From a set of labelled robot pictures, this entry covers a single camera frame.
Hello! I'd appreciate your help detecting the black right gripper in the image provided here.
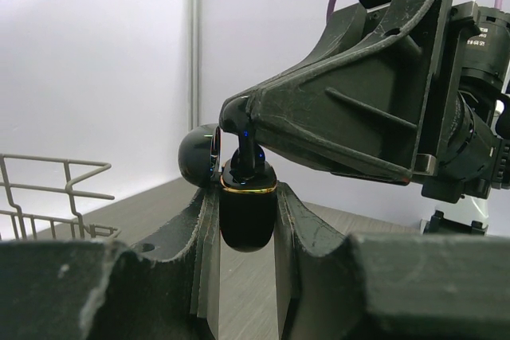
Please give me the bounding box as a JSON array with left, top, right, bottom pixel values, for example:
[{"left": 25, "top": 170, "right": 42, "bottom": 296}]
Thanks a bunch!
[{"left": 422, "top": 0, "right": 509, "bottom": 201}]

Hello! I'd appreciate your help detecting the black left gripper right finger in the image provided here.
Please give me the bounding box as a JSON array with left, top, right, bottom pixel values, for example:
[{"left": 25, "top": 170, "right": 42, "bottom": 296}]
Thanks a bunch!
[{"left": 274, "top": 183, "right": 509, "bottom": 339}]

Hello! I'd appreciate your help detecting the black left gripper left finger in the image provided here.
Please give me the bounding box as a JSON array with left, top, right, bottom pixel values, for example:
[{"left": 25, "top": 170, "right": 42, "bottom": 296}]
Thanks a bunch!
[{"left": 1, "top": 187, "right": 220, "bottom": 339}]

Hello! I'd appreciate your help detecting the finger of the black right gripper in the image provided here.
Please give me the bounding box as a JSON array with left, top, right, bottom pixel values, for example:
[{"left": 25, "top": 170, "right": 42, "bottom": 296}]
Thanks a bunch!
[
  {"left": 245, "top": 0, "right": 455, "bottom": 186},
  {"left": 222, "top": 1, "right": 395, "bottom": 126}
]

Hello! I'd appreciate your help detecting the black earbud charging case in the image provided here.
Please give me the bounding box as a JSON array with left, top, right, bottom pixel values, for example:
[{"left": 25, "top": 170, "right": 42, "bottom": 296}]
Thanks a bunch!
[{"left": 178, "top": 124, "right": 277, "bottom": 252}]

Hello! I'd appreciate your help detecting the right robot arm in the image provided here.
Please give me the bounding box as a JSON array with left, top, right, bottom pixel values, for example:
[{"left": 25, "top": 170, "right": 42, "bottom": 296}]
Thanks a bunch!
[{"left": 220, "top": 0, "right": 509, "bottom": 233}]

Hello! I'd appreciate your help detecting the grey wire dish rack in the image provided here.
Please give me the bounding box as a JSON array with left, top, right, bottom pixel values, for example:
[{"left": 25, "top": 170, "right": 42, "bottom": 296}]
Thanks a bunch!
[{"left": 1, "top": 154, "right": 121, "bottom": 241}]

